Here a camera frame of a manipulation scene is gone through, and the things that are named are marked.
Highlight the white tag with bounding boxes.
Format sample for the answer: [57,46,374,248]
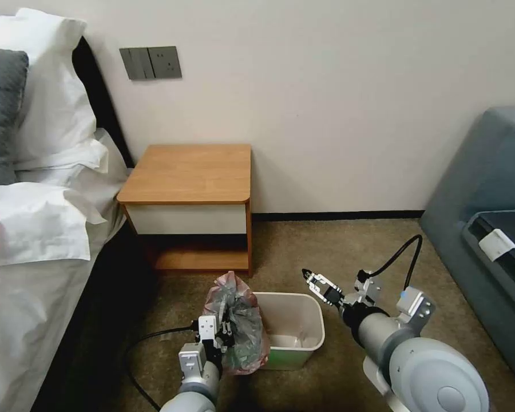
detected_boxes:
[478,229,515,262]

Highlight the grey-blue sofa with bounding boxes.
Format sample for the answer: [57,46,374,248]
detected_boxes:
[420,106,515,390]

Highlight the white bed sheet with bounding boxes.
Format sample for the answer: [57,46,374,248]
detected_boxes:
[0,210,128,412]

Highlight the dark sofa seat cushion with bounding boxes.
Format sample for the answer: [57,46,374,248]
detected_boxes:
[459,209,515,301]

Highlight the black baseboard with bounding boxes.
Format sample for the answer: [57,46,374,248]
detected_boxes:
[252,209,426,221]

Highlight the white plastic trash can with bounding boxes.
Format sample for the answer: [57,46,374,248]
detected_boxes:
[249,291,326,371]

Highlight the wooden nightstand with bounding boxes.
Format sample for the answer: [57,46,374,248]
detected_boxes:
[116,144,254,278]

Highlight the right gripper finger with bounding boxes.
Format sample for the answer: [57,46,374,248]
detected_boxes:
[302,272,332,300]
[301,268,335,291]

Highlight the grey wall switch plate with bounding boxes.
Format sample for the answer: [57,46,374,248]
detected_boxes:
[119,46,155,81]

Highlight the black bed frame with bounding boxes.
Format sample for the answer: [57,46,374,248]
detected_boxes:
[29,219,157,412]

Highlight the large white pillow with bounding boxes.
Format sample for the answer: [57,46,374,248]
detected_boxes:
[0,7,98,171]

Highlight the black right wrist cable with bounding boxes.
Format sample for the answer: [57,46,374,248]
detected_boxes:
[371,233,424,287]

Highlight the black headboard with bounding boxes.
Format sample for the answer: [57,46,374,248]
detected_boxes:
[70,35,136,171]

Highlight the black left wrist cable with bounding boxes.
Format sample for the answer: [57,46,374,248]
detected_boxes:
[125,327,200,411]

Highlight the grey wall socket plate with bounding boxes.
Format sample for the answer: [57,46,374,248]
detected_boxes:
[148,45,183,80]

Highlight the dark grey cushion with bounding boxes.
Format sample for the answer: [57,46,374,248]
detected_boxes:
[0,47,30,187]

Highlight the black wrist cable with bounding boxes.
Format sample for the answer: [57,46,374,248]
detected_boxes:
[371,233,424,287]
[125,327,200,411]

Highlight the translucent pink garbage bag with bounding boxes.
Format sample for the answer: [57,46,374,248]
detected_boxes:
[202,271,272,375]

